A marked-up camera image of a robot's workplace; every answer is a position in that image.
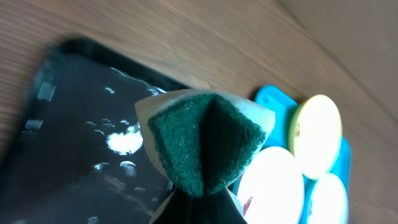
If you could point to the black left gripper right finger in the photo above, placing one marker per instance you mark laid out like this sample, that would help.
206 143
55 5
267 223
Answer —
219 208

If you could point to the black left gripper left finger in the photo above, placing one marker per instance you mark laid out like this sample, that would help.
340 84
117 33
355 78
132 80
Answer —
178 208

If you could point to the white plate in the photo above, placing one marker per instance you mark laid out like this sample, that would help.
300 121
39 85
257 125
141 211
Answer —
272 189

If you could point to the green and yellow sponge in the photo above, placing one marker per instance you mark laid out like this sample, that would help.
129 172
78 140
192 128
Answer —
203 140

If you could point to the yellow-green plate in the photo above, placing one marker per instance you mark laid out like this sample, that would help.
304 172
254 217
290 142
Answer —
315 134

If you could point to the teal plastic tray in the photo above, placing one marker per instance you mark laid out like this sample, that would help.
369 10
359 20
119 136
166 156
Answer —
284 107

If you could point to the black water tray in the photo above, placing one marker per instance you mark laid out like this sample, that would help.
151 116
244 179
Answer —
78 156

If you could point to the light blue plate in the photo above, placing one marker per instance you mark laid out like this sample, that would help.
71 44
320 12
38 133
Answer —
327 201

